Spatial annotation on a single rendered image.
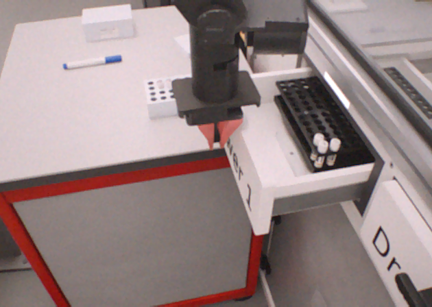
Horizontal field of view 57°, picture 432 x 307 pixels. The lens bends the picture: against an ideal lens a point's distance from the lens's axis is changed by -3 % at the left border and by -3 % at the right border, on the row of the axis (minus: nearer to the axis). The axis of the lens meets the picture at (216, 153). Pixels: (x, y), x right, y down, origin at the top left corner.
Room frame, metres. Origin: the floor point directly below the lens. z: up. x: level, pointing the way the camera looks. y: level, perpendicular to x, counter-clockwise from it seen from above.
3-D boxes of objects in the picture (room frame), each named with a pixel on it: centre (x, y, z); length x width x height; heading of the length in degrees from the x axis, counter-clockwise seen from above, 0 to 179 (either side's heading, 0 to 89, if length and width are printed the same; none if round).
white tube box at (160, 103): (0.69, 0.08, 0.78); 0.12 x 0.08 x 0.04; 103
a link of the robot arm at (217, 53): (0.42, 0.00, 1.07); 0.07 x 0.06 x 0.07; 92
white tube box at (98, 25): (1.00, 0.28, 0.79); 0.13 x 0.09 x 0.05; 102
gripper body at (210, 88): (0.42, 0.00, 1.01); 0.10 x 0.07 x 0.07; 103
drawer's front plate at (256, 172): (0.46, -0.03, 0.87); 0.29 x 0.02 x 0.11; 13
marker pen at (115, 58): (0.84, 0.29, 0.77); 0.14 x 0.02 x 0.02; 105
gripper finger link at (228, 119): (0.42, 0.01, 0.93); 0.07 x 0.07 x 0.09; 13
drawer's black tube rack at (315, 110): (0.50, -0.23, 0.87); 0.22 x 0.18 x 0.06; 103
